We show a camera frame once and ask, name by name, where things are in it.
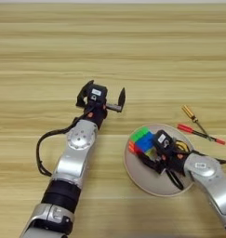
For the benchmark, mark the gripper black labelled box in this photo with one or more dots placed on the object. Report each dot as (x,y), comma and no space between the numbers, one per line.
(163,141)
(96,93)

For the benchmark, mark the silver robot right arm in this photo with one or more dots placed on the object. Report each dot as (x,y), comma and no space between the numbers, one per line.
(210,182)

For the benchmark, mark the yellow black tape measure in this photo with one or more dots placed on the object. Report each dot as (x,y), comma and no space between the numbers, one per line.
(182,146)

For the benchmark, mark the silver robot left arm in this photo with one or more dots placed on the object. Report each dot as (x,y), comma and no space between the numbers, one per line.
(74,161)

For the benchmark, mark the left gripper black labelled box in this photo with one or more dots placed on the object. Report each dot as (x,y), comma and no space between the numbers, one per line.
(96,93)

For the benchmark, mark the multicolour puzzle cube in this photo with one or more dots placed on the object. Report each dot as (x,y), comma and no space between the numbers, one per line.
(143,141)

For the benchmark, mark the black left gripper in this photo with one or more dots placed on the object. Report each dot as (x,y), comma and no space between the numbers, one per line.
(95,116)

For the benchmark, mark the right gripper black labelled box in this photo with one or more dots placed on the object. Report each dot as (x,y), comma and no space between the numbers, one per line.
(163,141)

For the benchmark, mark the round beige plate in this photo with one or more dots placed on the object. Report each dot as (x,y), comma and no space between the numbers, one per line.
(139,176)

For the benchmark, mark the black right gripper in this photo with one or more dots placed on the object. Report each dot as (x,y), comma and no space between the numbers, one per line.
(173,161)

